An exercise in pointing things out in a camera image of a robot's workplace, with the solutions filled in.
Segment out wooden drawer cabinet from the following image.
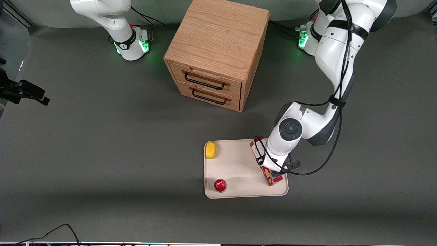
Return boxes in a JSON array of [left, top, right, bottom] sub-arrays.
[[163, 0, 270, 112]]

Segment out beige plastic tray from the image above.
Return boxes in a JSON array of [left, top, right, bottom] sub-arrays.
[[204, 138, 289, 199]]

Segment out black base cables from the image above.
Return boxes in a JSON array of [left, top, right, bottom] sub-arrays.
[[269, 10, 320, 40], [131, 6, 165, 43]]

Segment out black metal drawer handle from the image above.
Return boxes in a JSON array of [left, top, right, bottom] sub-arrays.
[[184, 71, 226, 91], [191, 88, 228, 105]]

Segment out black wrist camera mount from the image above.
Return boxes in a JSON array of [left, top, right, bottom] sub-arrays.
[[271, 159, 302, 178]]

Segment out black right base cables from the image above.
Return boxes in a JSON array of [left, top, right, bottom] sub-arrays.
[[131, 6, 165, 43]]

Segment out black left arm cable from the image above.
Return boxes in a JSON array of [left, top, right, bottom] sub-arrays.
[[254, 0, 354, 176]]

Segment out black cable on table edge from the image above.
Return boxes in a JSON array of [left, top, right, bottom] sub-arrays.
[[14, 224, 81, 246]]

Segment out wooden drawer front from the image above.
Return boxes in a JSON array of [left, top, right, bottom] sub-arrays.
[[175, 80, 241, 111], [169, 62, 242, 98]]

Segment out black metal frame bar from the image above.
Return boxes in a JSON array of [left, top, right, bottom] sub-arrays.
[[2, 0, 35, 27]]

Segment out red cookie box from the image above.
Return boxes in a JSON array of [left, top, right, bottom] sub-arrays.
[[249, 136, 284, 186]]

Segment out black left base cables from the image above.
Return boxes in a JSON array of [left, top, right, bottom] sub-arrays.
[[269, 10, 320, 40]]

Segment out yellow lemon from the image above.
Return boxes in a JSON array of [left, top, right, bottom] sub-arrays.
[[205, 141, 218, 159]]

